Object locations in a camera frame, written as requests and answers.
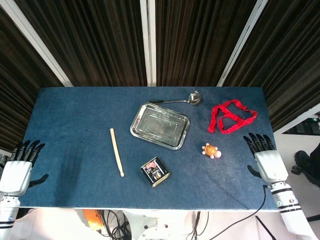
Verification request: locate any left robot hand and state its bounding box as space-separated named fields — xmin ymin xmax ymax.
xmin=0 ymin=140 xmax=49 ymax=196

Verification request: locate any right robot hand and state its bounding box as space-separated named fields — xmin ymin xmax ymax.
xmin=242 ymin=132 xmax=290 ymax=183

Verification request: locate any orange and pink turtle toy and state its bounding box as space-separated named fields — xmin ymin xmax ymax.
xmin=201 ymin=142 xmax=223 ymax=160

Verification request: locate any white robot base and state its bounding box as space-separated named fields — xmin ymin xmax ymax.
xmin=122 ymin=210 xmax=191 ymax=240

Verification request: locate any black shoe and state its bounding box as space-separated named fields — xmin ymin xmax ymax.
xmin=291 ymin=150 xmax=320 ymax=186

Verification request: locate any red fabric ribbon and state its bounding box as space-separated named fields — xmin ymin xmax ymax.
xmin=207 ymin=99 xmax=258 ymax=135

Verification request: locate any blue table cloth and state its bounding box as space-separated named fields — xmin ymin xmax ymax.
xmin=19 ymin=86 xmax=280 ymax=212

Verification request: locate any orange device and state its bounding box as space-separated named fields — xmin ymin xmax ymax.
xmin=82 ymin=209 xmax=106 ymax=232

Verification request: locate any stainless steel ladle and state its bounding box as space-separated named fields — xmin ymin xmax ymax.
xmin=148 ymin=90 xmax=202 ymax=106

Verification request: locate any wooden drumstick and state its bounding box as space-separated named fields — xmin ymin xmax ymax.
xmin=109 ymin=128 xmax=125 ymax=178

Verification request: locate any black luncheon meat can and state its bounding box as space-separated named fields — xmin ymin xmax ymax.
xmin=139 ymin=156 xmax=172 ymax=188

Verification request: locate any stainless steel tray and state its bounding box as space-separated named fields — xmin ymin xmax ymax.
xmin=129 ymin=102 xmax=191 ymax=151

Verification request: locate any dark brown curtain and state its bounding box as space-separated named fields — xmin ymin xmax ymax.
xmin=0 ymin=0 xmax=320 ymax=151

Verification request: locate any black cable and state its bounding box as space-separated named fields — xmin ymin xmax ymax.
xmin=199 ymin=184 xmax=270 ymax=240

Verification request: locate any white curtain frame post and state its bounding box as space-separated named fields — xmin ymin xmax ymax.
xmin=139 ymin=0 xmax=157 ymax=87
xmin=0 ymin=0 xmax=74 ymax=88
xmin=216 ymin=0 xmax=269 ymax=88

